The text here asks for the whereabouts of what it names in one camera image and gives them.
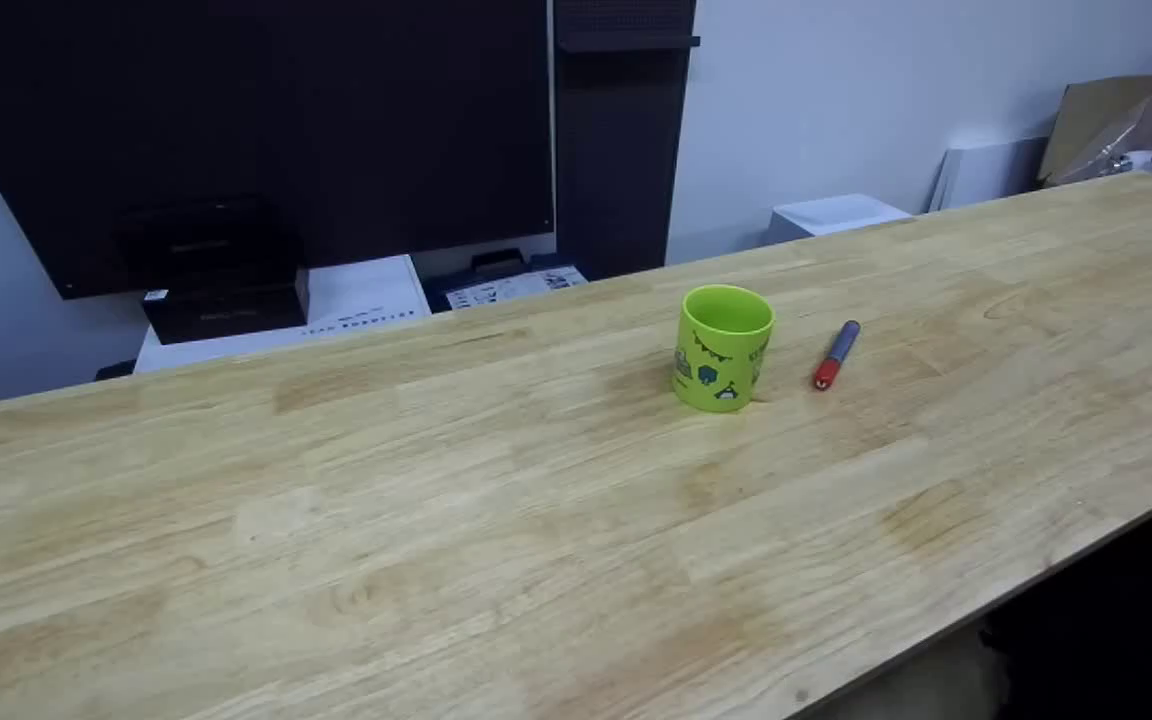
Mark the black printer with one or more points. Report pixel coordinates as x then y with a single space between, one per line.
214 270

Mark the large black board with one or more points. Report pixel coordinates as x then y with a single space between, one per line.
367 125

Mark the white paper booklet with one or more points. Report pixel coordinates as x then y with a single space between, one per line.
521 284

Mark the red and grey marker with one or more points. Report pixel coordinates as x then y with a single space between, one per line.
835 356

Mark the white box with print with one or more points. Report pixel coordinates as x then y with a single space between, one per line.
341 301

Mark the white leaning panel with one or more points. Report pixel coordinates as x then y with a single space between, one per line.
976 171

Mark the brown cardboard box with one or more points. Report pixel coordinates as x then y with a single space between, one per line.
1103 131

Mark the green plastic mug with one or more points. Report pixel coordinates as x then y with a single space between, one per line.
722 347

